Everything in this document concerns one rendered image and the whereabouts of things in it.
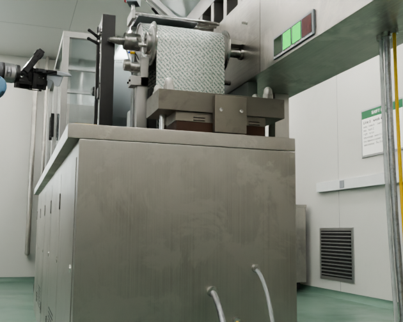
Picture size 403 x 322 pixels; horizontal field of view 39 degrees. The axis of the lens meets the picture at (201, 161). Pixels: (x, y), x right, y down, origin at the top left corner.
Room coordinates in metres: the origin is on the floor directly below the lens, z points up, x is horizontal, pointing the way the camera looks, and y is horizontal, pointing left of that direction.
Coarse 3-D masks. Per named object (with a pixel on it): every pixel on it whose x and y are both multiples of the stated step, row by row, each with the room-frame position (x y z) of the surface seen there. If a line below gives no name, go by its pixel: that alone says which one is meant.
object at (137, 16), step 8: (136, 16) 2.11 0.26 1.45; (144, 16) 2.08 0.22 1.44; (152, 16) 2.09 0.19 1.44; (160, 16) 2.10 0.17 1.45; (168, 16) 2.11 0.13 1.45; (128, 24) 2.13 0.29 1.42; (160, 24) 2.16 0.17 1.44; (168, 24) 2.16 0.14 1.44; (176, 24) 2.16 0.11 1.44; (184, 24) 2.16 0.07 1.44; (192, 24) 2.16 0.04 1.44; (200, 24) 2.19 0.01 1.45; (208, 24) 2.17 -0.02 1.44; (216, 24) 2.17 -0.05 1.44
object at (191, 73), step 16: (160, 64) 1.79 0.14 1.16; (176, 64) 1.81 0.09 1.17; (192, 64) 1.83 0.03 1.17; (208, 64) 1.84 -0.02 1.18; (224, 64) 1.86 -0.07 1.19; (160, 80) 1.79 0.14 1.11; (176, 80) 1.81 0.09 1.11; (192, 80) 1.83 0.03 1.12; (208, 80) 1.84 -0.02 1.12; (224, 80) 1.86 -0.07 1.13
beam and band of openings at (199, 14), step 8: (200, 0) 2.43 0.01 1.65; (208, 0) 2.33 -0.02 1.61; (216, 0) 2.25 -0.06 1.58; (224, 0) 2.15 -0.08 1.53; (232, 0) 2.13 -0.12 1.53; (240, 0) 1.99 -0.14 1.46; (200, 8) 2.43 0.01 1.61; (208, 8) 2.34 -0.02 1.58; (216, 8) 2.27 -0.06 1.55; (224, 8) 2.14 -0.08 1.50; (232, 8) 2.13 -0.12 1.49; (192, 16) 2.55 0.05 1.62; (200, 16) 2.43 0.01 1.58; (208, 16) 2.42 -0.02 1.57; (216, 16) 2.27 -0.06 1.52; (224, 16) 2.14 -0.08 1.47
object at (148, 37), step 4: (148, 32) 1.82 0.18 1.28; (148, 36) 1.81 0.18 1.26; (152, 36) 1.81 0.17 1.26; (144, 40) 1.86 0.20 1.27; (148, 40) 1.81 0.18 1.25; (152, 40) 1.81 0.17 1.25; (148, 44) 1.81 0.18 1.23; (144, 48) 1.86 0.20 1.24; (148, 48) 1.82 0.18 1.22; (144, 52) 1.86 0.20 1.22; (148, 52) 1.84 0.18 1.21
